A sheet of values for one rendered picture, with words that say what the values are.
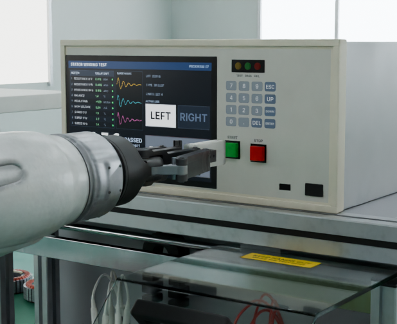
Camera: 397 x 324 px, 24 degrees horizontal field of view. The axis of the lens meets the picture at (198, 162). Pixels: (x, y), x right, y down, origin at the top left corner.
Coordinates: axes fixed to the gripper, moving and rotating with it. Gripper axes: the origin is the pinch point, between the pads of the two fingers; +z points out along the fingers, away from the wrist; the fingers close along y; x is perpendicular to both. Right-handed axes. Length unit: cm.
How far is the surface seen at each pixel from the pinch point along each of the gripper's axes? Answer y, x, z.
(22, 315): -75, -43, 43
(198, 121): -5.1, 3.4, 6.1
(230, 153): 0.1, -0.5, 5.5
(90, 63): -23.4, 10.5, 6.1
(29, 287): -81, -40, 51
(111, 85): -19.6, 7.6, 6.1
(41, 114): -468, -44, 455
